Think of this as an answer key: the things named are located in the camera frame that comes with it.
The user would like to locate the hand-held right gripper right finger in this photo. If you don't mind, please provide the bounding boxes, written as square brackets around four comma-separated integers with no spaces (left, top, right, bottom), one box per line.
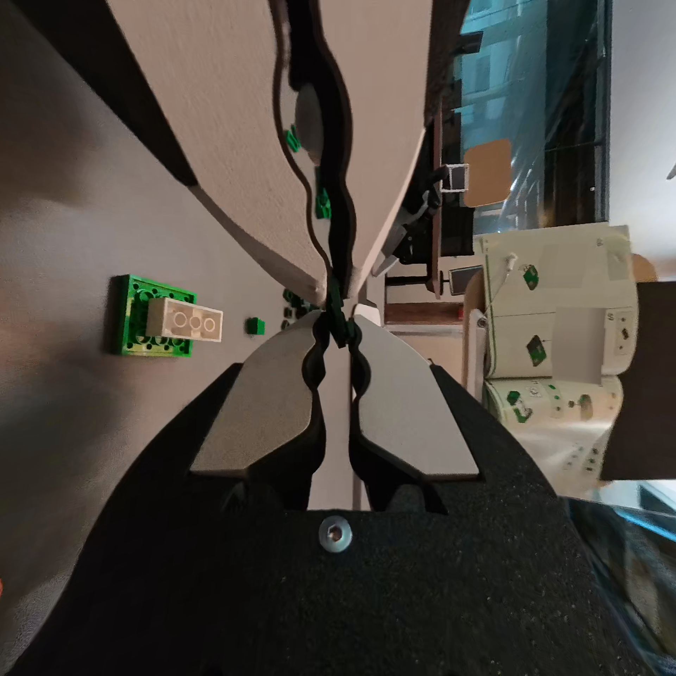
[347,307,482,487]

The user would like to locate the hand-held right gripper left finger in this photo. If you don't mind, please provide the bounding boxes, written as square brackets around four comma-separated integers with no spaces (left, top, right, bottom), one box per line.
[192,313,326,487]

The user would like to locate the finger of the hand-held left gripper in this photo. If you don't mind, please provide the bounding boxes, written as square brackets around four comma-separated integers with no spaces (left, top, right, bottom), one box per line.
[106,0,339,303]
[317,0,440,308]

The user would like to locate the dark green lego brick stack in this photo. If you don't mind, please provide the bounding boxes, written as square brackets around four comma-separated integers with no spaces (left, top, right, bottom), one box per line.
[323,275,356,345]

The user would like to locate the scattered dark green lego pieces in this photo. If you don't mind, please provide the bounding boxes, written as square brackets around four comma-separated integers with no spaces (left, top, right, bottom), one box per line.
[245,287,319,336]

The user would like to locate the green lego base, tan brick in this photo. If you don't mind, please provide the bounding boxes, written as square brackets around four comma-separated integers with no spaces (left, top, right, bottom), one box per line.
[110,274,229,359]

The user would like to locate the lego instruction booklet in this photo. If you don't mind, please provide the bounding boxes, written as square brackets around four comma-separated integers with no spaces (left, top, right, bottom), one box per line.
[481,221,641,498]

